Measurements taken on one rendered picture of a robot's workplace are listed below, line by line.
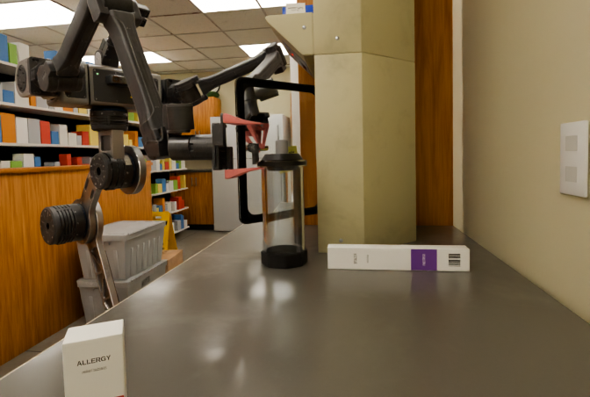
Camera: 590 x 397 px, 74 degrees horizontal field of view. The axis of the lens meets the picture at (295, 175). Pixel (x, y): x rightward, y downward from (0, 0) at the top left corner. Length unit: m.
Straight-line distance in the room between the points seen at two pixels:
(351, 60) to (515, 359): 0.67
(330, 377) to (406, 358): 0.10
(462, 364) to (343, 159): 0.55
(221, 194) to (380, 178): 5.30
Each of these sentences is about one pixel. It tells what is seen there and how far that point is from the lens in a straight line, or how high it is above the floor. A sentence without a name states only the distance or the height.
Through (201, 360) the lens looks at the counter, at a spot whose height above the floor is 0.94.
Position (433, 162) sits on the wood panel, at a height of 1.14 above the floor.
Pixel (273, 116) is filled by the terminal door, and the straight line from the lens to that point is 1.13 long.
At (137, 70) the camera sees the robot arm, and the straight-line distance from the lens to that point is 1.02.
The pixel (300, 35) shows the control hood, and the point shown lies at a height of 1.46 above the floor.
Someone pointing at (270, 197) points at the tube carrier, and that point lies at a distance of 0.82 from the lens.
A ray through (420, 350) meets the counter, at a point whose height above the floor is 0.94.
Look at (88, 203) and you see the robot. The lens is 2.05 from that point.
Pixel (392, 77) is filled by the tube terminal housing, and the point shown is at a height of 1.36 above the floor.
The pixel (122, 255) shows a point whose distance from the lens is 3.02.
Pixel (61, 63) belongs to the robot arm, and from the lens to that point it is 1.35.
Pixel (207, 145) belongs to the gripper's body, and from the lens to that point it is 0.87.
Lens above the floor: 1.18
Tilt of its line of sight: 3 degrees down
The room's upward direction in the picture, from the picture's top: 1 degrees counter-clockwise
